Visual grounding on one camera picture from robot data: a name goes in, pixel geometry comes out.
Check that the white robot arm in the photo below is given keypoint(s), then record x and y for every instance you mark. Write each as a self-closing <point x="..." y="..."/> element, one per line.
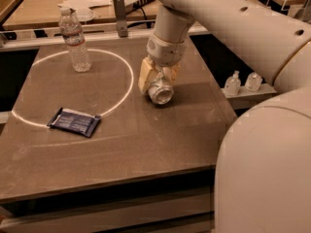
<point x="263" y="172"/>

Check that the grey drawer cabinet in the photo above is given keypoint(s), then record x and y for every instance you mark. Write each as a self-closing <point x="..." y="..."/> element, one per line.
<point x="176" y="204"/>

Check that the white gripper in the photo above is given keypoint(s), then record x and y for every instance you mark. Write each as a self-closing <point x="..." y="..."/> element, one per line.
<point x="165" y="51"/>

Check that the right clear sanitizer bottle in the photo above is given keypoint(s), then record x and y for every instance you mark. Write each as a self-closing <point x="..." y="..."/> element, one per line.
<point x="253" y="82"/>

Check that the white papers on desk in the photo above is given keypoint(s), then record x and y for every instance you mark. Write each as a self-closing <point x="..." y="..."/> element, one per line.
<point x="83" y="8"/>

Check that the white green 7up can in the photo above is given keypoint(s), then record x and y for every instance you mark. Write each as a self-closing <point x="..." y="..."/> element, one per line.
<point x="161" y="90"/>

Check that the grey metal post left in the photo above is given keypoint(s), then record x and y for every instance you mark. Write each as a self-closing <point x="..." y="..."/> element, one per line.
<point x="120" y="18"/>

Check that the dark blue snack packet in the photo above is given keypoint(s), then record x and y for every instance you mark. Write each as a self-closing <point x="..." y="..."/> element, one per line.
<point x="74" y="122"/>

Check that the left clear sanitizer bottle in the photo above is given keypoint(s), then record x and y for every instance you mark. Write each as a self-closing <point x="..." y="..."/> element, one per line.
<point x="232" y="84"/>

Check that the clear plastic water bottle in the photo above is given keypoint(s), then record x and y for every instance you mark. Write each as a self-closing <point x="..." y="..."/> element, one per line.
<point x="73" y="36"/>

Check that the clear sanitizer bottle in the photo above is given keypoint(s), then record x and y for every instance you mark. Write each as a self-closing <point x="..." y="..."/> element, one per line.
<point x="232" y="84"/>
<point x="253" y="82"/>

